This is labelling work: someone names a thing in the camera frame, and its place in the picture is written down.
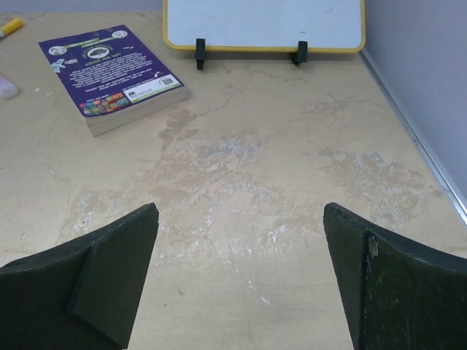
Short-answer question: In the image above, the yellow framed whiteboard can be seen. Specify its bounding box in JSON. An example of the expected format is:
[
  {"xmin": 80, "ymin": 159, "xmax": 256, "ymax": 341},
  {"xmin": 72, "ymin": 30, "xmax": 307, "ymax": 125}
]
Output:
[{"xmin": 163, "ymin": 0, "xmax": 366, "ymax": 54}]

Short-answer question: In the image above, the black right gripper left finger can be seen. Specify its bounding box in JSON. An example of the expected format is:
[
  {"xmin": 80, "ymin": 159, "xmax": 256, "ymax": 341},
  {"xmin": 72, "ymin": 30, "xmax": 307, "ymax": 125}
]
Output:
[{"xmin": 1, "ymin": 203, "xmax": 159, "ymax": 349}]

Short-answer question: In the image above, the pink translucent lead case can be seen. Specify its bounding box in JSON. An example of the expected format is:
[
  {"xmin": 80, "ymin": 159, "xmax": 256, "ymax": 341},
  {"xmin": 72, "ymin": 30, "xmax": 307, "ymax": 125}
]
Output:
[{"xmin": 0, "ymin": 75, "xmax": 19, "ymax": 99}]

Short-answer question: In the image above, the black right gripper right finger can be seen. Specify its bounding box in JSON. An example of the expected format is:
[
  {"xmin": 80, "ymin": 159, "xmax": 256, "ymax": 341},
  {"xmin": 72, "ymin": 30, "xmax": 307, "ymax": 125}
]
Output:
[{"xmin": 323, "ymin": 203, "xmax": 466, "ymax": 349}]

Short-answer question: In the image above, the aluminium table edge strip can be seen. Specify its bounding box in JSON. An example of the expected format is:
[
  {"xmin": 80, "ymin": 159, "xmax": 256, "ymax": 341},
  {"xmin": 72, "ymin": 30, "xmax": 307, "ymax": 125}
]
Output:
[{"xmin": 360, "ymin": 48, "xmax": 466, "ymax": 223}]

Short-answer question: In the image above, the yellow capped marker pen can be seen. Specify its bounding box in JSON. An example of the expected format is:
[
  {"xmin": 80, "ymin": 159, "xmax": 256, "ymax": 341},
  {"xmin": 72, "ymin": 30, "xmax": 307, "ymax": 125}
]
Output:
[{"xmin": 0, "ymin": 17, "xmax": 23, "ymax": 39}]

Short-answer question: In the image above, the purple paperback book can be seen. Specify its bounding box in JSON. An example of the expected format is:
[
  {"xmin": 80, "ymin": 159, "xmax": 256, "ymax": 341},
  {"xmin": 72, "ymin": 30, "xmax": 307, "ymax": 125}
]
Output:
[{"xmin": 39, "ymin": 25, "xmax": 188, "ymax": 136}]

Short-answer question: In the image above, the black whiteboard stand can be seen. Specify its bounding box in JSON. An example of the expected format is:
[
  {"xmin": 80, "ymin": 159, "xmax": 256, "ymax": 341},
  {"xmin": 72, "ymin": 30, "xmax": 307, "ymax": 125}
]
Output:
[{"xmin": 194, "ymin": 38, "xmax": 309, "ymax": 71}]

